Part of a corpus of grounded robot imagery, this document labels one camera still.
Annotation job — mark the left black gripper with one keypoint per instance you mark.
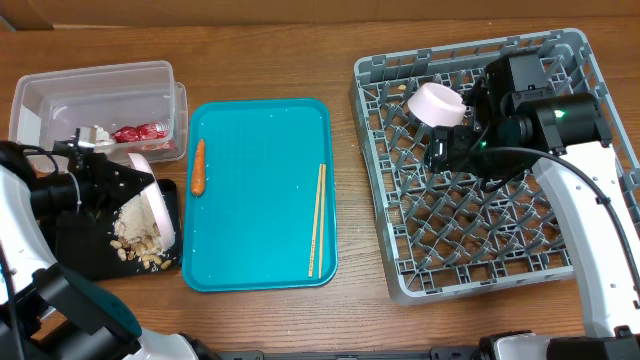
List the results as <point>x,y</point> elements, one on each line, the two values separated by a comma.
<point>113,194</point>

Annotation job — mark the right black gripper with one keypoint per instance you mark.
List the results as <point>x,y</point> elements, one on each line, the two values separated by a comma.
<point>443,156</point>

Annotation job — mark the pink plate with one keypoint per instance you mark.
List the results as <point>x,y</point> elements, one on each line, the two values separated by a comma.
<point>156,202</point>

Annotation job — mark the white tissue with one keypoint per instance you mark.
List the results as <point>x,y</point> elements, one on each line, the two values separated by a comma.
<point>103,138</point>

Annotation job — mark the red snack wrapper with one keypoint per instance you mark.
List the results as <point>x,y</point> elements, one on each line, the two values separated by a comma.
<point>146,132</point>

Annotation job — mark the pink bowl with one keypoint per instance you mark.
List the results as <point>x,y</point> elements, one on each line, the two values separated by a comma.
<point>437,105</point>

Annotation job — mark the orange carrot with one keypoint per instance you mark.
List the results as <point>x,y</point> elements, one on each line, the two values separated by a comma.
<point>198,174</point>

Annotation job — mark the wooden chopstick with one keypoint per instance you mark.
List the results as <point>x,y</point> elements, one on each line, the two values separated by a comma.
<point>315,222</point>
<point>322,219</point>

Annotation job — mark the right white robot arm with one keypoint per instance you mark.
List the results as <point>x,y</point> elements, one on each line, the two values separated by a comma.
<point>512,120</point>

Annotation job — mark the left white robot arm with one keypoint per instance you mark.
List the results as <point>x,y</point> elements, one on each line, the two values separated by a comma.
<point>49,311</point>

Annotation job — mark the clear plastic waste bin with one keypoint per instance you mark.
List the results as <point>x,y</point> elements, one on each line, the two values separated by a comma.
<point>49,107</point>

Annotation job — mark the black waste bin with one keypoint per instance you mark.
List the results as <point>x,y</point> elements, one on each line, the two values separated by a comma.
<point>82,242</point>

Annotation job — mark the grey dishwasher rack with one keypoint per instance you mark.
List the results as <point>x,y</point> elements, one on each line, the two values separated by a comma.
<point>440,236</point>

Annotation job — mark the rice pile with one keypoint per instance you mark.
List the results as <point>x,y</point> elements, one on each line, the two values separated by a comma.
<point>135,223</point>

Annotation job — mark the peanut shells pile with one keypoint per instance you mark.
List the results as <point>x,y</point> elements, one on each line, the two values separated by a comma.
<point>145,251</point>

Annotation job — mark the teal plastic tray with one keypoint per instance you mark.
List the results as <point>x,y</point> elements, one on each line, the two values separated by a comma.
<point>251,228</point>

